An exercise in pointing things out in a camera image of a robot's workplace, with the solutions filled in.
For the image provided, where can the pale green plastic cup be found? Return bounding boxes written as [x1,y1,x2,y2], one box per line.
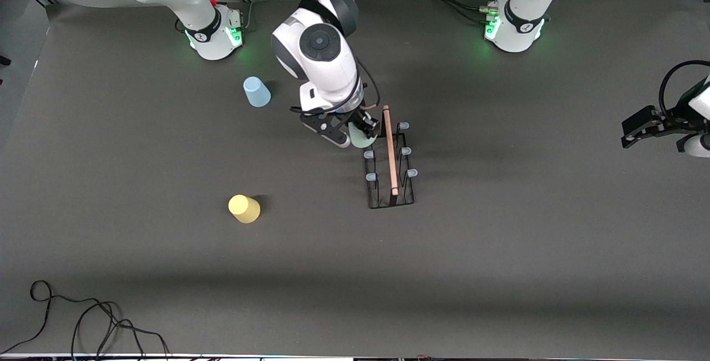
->
[349,128,378,149]

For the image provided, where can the black wire cup holder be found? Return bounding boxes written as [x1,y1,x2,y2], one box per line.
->
[363,105,418,210]

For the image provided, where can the yellow plastic cup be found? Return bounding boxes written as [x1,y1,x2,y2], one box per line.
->
[228,195,261,224]

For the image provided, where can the light blue plastic cup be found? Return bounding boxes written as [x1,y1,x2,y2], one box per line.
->
[243,77,272,108]

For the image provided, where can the black left gripper cable loop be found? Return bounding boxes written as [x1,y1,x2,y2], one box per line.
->
[658,60,710,118]

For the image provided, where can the black right arm base cables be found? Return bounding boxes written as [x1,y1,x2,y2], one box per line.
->
[175,0,253,34]

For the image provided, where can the black arm base cables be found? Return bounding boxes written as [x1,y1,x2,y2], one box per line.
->
[419,0,519,26]
[175,0,253,34]

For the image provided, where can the black left arm base cables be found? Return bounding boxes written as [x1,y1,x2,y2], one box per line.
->
[419,0,519,26]

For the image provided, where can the thin black loose cable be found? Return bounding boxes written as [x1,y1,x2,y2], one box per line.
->
[0,280,170,359]

